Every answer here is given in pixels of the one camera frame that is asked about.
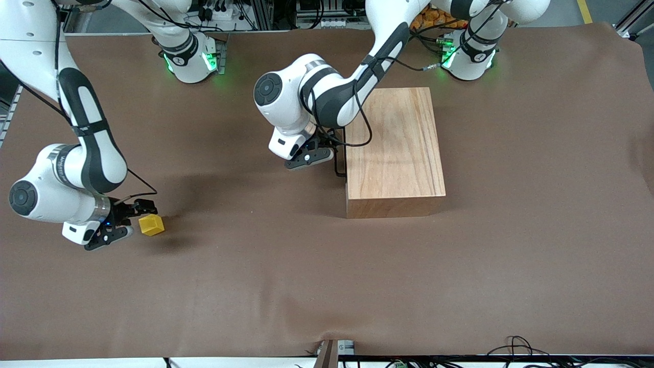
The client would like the yellow cube block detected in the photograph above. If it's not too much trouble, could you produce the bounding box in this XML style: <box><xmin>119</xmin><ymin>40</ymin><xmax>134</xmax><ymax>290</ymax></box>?
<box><xmin>139</xmin><ymin>214</ymin><xmax>166</xmax><ymax>237</ymax></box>

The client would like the wooden drawer with black handle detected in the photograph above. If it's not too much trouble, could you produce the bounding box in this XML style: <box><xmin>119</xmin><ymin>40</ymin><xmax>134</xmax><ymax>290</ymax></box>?
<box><xmin>335</xmin><ymin>127</ymin><xmax>349</xmax><ymax>178</ymax></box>

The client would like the wooden drawer cabinet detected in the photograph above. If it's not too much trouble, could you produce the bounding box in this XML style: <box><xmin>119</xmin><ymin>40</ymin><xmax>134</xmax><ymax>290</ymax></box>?
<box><xmin>343</xmin><ymin>87</ymin><xmax>446</xmax><ymax>219</ymax></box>

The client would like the white power strip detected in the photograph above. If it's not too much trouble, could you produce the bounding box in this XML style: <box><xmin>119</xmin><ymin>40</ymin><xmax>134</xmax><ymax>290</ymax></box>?
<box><xmin>316</xmin><ymin>18</ymin><xmax>369</xmax><ymax>30</ymax></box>

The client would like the brown table cloth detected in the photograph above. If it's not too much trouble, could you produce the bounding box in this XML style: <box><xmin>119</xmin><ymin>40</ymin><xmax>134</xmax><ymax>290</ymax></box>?
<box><xmin>0</xmin><ymin>23</ymin><xmax>654</xmax><ymax>361</ymax></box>

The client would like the power strip with black plugs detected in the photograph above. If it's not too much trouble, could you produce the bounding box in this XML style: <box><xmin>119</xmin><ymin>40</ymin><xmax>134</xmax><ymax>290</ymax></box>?
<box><xmin>197</xmin><ymin>0</ymin><xmax>245</xmax><ymax>24</ymax></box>

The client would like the pile of orange objects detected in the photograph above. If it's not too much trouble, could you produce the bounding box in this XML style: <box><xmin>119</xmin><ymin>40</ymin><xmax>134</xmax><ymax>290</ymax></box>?
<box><xmin>411</xmin><ymin>6</ymin><xmax>468</xmax><ymax>30</ymax></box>

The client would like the brown bar at table edge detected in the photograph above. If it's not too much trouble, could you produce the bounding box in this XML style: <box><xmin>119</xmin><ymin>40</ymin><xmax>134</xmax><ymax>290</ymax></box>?
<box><xmin>314</xmin><ymin>339</ymin><xmax>339</xmax><ymax>368</ymax></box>

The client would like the aluminium profile beam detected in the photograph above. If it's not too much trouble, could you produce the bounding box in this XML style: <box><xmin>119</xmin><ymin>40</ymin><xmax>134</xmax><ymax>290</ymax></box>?
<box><xmin>615</xmin><ymin>8</ymin><xmax>654</xmax><ymax>41</ymax></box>

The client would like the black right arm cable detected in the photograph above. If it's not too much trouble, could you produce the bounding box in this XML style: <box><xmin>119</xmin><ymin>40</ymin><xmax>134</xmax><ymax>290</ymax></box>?
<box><xmin>125</xmin><ymin>168</ymin><xmax>158</xmax><ymax>205</ymax></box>

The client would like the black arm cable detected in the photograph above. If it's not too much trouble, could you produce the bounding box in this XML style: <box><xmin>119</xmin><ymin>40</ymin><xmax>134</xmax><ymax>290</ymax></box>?
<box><xmin>307</xmin><ymin>51</ymin><xmax>376</xmax><ymax>149</ymax></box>
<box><xmin>125</xmin><ymin>168</ymin><xmax>158</xmax><ymax>205</ymax></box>

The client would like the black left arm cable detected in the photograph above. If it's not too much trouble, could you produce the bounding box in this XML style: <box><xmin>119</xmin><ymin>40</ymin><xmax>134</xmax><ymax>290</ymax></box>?
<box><xmin>307</xmin><ymin>51</ymin><xmax>376</xmax><ymax>149</ymax></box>

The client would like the grey metal base plate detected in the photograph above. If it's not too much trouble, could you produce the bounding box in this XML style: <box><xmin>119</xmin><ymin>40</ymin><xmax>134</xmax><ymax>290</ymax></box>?
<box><xmin>214</xmin><ymin>35</ymin><xmax>229</xmax><ymax>76</ymax></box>

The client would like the black base cable with plug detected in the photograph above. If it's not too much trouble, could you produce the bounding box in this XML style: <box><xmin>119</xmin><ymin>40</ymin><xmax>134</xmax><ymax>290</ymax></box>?
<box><xmin>399</xmin><ymin>28</ymin><xmax>450</xmax><ymax>72</ymax></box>

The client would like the aluminium side rail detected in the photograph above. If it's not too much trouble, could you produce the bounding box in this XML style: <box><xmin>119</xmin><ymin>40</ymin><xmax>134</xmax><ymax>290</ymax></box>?
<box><xmin>0</xmin><ymin>84</ymin><xmax>24</xmax><ymax>149</ymax></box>

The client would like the aluminium frame post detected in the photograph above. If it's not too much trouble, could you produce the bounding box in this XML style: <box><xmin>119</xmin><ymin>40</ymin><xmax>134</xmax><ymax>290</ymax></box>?
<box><xmin>250</xmin><ymin>0</ymin><xmax>276</xmax><ymax>30</ymax></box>

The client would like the black cable loop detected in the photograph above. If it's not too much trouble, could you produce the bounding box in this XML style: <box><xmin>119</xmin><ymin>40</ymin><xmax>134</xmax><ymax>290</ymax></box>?
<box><xmin>485</xmin><ymin>335</ymin><xmax>552</xmax><ymax>358</ymax></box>

